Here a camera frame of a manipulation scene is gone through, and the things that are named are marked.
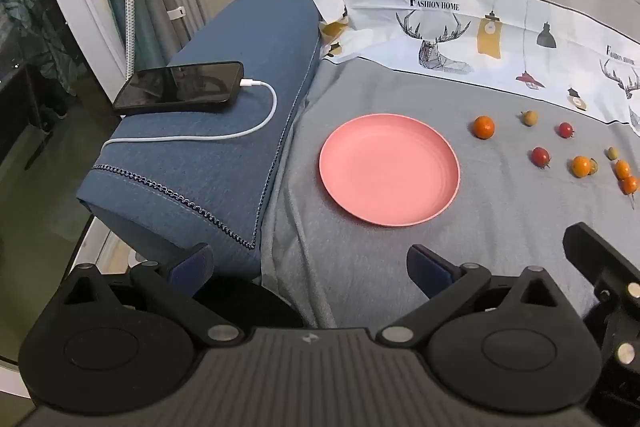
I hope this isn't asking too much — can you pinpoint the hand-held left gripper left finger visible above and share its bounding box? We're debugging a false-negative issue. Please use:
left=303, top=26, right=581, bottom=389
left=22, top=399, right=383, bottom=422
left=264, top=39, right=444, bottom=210
left=62, top=243, right=246, bottom=348

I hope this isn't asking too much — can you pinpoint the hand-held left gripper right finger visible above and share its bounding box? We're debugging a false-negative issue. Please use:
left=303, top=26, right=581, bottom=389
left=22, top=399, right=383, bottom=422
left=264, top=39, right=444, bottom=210
left=376, top=244, right=561, bottom=348

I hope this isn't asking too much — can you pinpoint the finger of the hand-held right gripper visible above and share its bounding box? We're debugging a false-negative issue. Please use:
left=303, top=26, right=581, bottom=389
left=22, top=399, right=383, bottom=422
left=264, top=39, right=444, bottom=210
left=564, top=222, right=640, bottom=303

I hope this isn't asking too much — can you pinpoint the pink plate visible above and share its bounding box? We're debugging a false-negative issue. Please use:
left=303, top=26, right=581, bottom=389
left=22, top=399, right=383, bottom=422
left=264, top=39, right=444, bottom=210
left=319, top=113, right=461, bottom=228

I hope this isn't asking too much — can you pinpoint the grey bed sheet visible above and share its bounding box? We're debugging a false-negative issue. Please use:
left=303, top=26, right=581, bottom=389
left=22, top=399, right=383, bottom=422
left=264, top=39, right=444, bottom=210
left=257, top=52, right=640, bottom=333

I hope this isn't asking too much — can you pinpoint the blue denim cushion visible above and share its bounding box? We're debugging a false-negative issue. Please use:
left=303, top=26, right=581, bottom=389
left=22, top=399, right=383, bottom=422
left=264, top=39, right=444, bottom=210
left=75, top=0, right=323, bottom=280

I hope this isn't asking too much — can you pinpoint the black smartphone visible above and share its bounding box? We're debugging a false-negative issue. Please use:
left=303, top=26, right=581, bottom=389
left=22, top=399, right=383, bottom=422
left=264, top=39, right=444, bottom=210
left=111, top=61, right=245, bottom=116

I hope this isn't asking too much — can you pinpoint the white deer print cloth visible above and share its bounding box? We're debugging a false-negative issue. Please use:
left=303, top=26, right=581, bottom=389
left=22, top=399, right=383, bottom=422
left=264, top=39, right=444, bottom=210
left=310, top=0, right=640, bottom=132

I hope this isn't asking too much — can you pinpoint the white charging cable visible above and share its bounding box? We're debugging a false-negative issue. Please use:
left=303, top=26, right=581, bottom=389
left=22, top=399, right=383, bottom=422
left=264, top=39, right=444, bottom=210
left=92, top=78, right=278, bottom=168

